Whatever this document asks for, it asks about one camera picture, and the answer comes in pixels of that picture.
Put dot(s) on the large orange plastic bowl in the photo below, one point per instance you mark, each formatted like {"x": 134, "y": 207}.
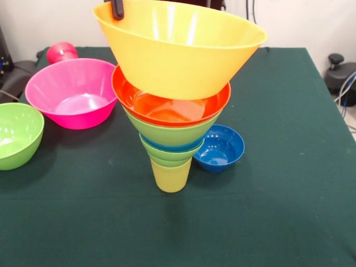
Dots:
{"x": 178, "y": 69}

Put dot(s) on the red-orange plastic bowl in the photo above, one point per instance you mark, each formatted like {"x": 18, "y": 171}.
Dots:
{"x": 155, "y": 109}

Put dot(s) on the large green plastic bowl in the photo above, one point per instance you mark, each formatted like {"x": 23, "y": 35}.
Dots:
{"x": 172, "y": 135}
{"x": 16, "y": 139}

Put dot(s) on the light blue plastic bowl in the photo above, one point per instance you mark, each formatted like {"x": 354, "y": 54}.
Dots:
{"x": 172, "y": 147}

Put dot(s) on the small green plastic bowl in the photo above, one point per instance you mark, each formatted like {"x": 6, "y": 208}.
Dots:
{"x": 169, "y": 157}

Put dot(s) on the yellow plastic cup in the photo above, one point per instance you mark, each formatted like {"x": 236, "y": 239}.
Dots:
{"x": 171, "y": 179}

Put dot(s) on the black computer tower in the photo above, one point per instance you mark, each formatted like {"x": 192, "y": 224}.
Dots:
{"x": 4, "y": 55}

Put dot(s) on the red plastic cup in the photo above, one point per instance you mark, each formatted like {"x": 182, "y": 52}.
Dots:
{"x": 61, "y": 53}

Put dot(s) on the large pink plastic bowl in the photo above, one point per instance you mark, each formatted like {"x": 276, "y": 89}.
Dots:
{"x": 69, "y": 94}

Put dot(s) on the dark blue plastic bowl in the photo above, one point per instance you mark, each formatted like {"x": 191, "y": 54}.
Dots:
{"x": 219, "y": 155}

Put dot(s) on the dark green tablecloth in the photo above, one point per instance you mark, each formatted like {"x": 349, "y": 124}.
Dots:
{"x": 111, "y": 222}

